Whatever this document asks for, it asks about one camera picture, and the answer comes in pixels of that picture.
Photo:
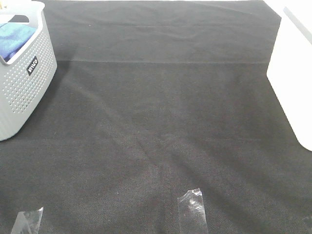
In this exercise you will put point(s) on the clear tape strip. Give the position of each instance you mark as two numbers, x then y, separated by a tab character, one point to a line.
28	222
191	213

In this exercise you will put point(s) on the clear tape strip centre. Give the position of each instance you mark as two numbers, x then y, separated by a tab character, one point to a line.
191	213

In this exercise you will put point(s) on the grey perforated laundry basket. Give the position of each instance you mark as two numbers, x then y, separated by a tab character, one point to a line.
25	78

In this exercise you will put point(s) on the blue microfibre towel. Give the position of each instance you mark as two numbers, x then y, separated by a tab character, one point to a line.
12	37

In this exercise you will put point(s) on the white plastic basket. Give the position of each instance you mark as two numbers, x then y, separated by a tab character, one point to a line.
290	69

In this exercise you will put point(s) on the clear tape strip left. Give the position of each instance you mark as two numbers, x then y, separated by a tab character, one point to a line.
28	222

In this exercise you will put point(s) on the black table cloth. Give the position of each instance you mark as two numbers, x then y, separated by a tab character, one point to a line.
151	99

